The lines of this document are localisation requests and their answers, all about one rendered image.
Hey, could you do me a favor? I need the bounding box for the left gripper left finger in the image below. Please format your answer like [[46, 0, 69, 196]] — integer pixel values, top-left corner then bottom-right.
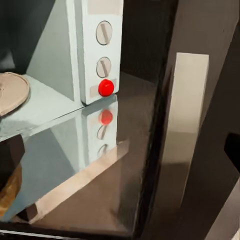
[[0, 133, 26, 193]]

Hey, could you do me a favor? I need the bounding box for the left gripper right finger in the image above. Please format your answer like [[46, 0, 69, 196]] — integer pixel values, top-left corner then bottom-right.
[[224, 133, 240, 173]]

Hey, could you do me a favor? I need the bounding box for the microwave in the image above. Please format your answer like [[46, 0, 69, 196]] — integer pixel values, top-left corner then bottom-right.
[[0, 0, 240, 240]]

